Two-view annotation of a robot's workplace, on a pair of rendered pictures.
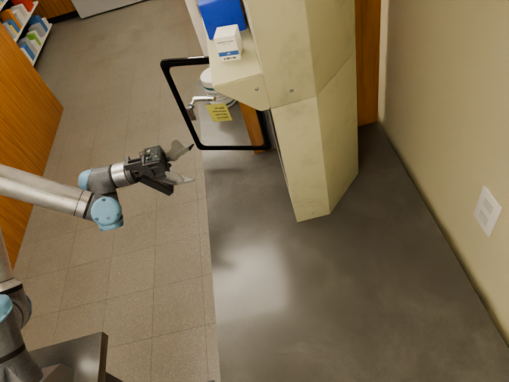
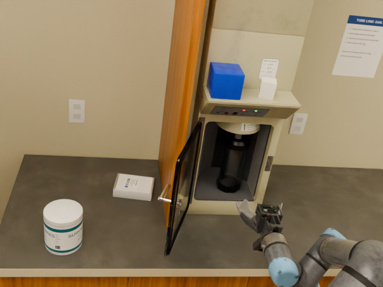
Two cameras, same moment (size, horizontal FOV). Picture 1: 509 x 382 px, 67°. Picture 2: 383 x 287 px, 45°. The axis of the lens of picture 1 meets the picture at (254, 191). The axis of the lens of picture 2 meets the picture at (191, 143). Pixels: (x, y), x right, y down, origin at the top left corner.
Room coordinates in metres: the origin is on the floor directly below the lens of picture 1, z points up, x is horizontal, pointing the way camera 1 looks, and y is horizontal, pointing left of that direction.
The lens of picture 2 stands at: (1.50, 1.28, 2.13)
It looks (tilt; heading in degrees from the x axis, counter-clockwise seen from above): 30 degrees down; 253
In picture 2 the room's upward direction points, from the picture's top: 8 degrees clockwise
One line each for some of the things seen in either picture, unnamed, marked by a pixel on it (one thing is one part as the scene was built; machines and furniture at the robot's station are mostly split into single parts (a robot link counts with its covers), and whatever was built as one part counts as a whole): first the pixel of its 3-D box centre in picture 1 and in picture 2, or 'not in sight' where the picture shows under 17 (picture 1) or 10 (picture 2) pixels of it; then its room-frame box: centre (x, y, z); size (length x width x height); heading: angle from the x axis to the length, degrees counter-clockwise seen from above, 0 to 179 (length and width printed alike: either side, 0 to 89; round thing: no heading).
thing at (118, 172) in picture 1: (124, 173); (273, 245); (0.93, 0.36, 1.22); 0.08 x 0.05 x 0.08; 172
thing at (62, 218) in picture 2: not in sight; (63, 226); (1.53, 0.00, 1.02); 0.13 x 0.13 x 0.15
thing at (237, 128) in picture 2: not in sight; (239, 117); (0.87, -0.21, 1.34); 0.18 x 0.18 x 0.05
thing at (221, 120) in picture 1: (220, 108); (183, 187); (1.13, 0.02, 1.19); 0.30 x 0.01 x 0.40; 63
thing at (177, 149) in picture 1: (177, 147); (244, 206); (0.96, 0.18, 1.22); 0.09 x 0.03 x 0.06; 118
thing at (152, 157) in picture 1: (148, 166); (268, 225); (0.91, 0.28, 1.22); 0.12 x 0.08 x 0.09; 82
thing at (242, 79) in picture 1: (235, 62); (248, 108); (0.91, -0.06, 1.46); 0.32 x 0.11 x 0.10; 174
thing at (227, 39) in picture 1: (229, 43); (267, 87); (0.86, -0.05, 1.54); 0.05 x 0.05 x 0.06; 70
